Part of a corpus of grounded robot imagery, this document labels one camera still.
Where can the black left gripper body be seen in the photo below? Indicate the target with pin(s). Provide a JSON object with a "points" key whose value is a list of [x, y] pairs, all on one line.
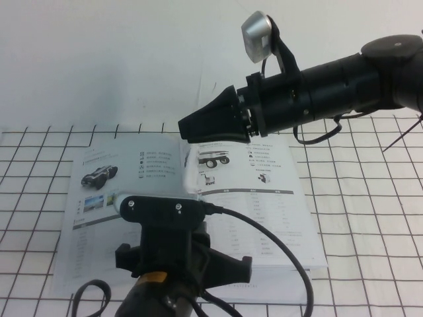
{"points": [[218, 261]]}

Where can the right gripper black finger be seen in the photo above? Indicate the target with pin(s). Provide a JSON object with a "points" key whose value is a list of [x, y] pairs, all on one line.
{"points": [[218, 105], [218, 133]]}

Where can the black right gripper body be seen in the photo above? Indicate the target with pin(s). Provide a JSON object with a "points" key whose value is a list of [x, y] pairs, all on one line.
{"points": [[281, 102]]}

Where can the white product catalog book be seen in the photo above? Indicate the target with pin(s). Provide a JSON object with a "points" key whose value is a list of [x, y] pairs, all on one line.
{"points": [[129, 158]]}

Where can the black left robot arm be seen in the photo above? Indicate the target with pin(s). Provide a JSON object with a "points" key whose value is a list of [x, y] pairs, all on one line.
{"points": [[155, 297]]}

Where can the white black-grid tablecloth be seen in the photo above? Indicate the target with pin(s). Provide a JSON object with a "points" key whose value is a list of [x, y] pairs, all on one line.
{"points": [[363, 214]]}

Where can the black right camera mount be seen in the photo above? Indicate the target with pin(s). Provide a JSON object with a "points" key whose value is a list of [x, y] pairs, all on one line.
{"points": [[287, 62]]}

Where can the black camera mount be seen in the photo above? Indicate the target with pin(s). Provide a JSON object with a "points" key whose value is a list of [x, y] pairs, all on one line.
{"points": [[158, 211], [287, 62]]}

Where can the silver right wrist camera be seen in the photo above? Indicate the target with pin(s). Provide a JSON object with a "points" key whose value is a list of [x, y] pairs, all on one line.
{"points": [[256, 36]]}

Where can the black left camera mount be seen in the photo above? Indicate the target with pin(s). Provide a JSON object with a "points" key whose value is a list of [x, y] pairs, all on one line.
{"points": [[158, 211]]}

